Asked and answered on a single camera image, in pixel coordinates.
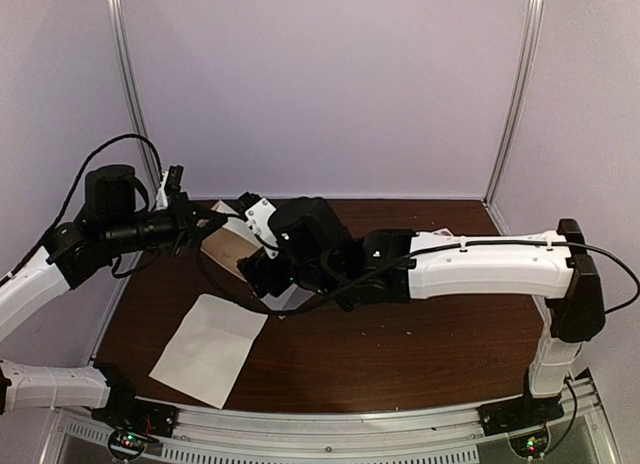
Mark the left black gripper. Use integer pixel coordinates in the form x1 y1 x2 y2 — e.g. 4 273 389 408
103 192 227 259

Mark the white envelope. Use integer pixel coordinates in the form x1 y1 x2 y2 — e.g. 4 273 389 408
261 284 316 313

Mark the white letter paper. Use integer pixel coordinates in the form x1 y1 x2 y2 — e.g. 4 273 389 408
198 200 261 283

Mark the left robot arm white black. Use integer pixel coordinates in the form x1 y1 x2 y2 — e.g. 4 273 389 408
1 164 229 428

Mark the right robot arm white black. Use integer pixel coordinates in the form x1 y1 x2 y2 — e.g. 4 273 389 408
237 193 605 426

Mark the white paper sheet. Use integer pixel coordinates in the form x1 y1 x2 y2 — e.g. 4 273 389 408
149 294 267 409

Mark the sticker sheet with round stickers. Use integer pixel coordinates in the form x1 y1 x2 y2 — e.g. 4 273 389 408
433 228 453 237

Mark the left circuit board with leds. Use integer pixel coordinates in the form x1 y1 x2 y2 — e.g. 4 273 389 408
107 430 149 460

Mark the circuit board with leds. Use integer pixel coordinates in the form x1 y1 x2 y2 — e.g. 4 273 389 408
107 430 149 460
509 431 550 460

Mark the right circuit board with leds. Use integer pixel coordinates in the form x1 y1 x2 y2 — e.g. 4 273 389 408
509 431 550 460

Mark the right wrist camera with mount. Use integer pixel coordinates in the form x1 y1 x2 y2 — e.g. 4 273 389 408
239 192 279 259

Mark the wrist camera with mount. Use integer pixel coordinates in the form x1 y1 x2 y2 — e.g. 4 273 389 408
239 192 279 259
154 165 184 210

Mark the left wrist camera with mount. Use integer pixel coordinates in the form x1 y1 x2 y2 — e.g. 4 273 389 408
154 165 184 210

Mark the left aluminium frame post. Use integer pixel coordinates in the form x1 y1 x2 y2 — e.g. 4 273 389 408
106 0 162 191

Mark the aluminium frame post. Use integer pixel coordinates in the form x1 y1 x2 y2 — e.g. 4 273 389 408
106 0 162 191
483 0 544 208

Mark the right black camera cable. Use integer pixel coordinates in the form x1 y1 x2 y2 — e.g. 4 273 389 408
197 233 640 320

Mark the black camera cable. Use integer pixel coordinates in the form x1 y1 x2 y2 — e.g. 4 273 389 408
197 233 640 320
9 133 166 280

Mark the left black camera cable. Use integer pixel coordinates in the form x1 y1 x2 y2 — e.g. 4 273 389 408
9 133 166 280

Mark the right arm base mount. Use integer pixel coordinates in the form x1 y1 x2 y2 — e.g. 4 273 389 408
477 396 564 437

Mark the right aluminium frame post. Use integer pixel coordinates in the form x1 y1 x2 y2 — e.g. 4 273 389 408
483 0 544 208

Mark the front aluminium rail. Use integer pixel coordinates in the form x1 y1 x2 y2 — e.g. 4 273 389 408
49 378 616 464

